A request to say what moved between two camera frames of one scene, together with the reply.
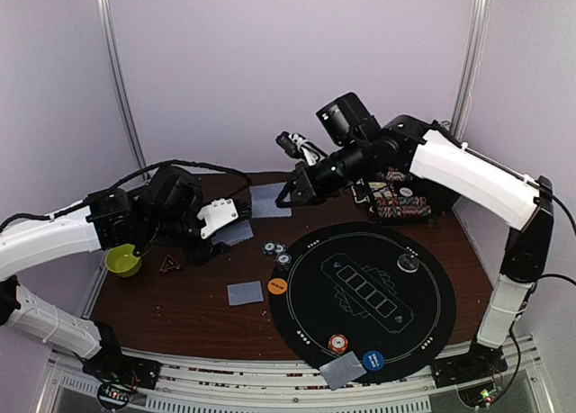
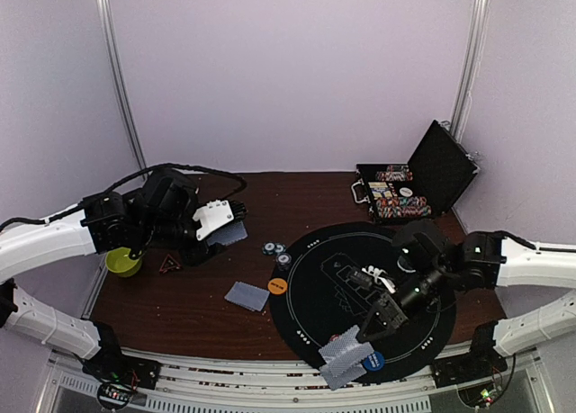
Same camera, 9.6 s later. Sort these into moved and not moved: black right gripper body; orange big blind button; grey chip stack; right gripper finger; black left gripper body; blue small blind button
Moved: right gripper finger; black right gripper body
Not moved: black left gripper body; blue small blind button; grey chip stack; orange big blind button
